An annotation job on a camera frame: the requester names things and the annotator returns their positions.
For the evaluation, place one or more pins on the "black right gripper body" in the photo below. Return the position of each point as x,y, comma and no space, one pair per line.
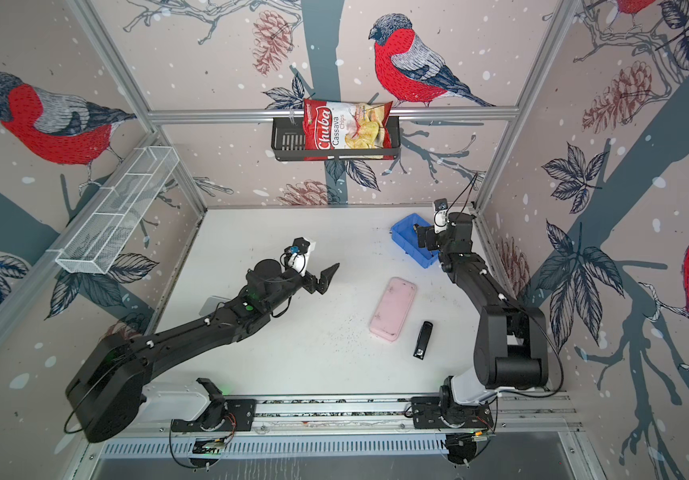
432,242

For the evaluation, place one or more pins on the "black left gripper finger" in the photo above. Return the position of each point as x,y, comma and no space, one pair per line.
323,285
328,274

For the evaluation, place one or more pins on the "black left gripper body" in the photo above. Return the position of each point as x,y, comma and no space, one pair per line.
307,282

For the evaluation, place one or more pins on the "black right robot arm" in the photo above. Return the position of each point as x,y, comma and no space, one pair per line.
511,348

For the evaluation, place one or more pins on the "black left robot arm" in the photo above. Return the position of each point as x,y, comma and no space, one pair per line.
107,392

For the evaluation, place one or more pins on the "blue plastic bin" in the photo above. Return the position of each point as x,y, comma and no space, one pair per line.
404,236

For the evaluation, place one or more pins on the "pink rectangular case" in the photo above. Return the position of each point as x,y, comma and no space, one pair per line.
392,309

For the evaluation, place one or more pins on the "white square adapter box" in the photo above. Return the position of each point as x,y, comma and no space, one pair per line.
212,304

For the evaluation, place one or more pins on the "black stapler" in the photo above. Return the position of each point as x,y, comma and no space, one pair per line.
422,340

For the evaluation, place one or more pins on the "red cassava chips bag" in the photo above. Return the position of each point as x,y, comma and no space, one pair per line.
362,124

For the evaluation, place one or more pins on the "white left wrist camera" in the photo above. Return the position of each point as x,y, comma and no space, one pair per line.
296,256

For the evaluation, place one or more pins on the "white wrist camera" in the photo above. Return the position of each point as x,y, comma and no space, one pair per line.
440,216
296,256

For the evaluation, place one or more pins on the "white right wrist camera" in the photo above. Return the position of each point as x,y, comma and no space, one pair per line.
440,216

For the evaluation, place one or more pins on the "black wall basket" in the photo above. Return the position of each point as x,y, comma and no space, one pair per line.
289,143

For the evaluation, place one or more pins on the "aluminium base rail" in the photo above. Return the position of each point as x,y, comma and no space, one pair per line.
355,425

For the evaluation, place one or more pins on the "white wire mesh shelf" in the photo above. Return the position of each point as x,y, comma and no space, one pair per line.
101,238

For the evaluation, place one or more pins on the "aluminium right corner post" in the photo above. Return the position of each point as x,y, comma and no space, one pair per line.
559,23

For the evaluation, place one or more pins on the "aluminium corner frame post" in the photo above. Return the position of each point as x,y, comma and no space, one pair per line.
121,73

